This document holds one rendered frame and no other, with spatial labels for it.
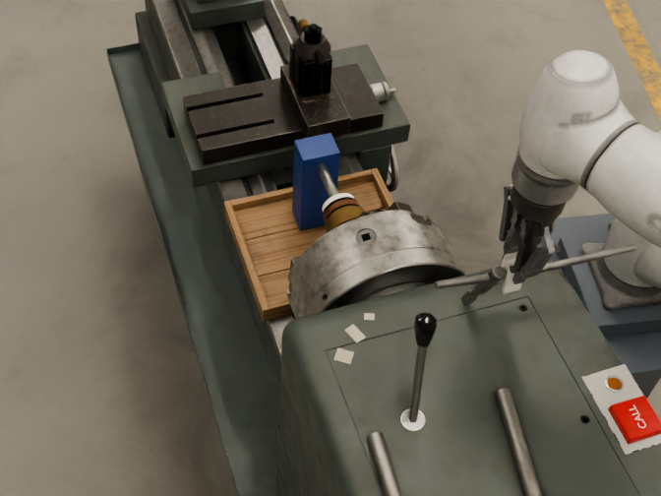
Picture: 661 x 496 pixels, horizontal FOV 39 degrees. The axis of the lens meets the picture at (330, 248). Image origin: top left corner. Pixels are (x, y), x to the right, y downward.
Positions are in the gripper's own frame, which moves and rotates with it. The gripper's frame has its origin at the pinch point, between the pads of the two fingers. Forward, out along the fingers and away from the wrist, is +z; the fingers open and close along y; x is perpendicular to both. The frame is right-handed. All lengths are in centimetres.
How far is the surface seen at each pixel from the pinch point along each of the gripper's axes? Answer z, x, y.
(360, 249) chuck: 11.6, 16.8, 18.9
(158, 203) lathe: 81, 40, 98
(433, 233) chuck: 14.2, 2.4, 20.3
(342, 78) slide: 38, -6, 86
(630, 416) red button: 7.9, -9.4, -24.1
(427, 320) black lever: -5.7, 18.0, -7.5
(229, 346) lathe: 81, 34, 49
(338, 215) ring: 23.0, 14.0, 35.8
